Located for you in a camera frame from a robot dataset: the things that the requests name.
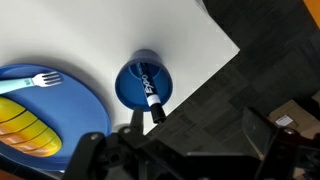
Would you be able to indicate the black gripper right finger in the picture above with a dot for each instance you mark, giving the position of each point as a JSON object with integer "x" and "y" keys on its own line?
{"x": 261, "y": 133}

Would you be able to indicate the yellow toy corn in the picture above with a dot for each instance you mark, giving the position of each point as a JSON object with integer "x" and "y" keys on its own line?
{"x": 22, "y": 130}

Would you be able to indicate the stacked cardboard boxes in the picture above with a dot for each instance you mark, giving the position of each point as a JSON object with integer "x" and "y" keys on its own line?
{"x": 300, "y": 115}

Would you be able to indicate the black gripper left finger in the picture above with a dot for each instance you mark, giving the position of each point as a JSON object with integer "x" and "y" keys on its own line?
{"x": 136, "y": 123}

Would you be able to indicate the blue round plate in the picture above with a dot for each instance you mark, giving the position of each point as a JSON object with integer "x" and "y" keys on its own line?
{"x": 71, "y": 109}

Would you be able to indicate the light blue toy fork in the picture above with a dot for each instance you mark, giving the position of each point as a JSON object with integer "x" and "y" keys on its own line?
{"x": 42, "y": 80}

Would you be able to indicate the black Expo marker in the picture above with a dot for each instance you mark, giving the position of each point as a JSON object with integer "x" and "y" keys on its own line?
{"x": 151, "y": 94}

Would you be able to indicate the blue plastic cup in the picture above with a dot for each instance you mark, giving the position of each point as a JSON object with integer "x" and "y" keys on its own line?
{"x": 128, "y": 85}

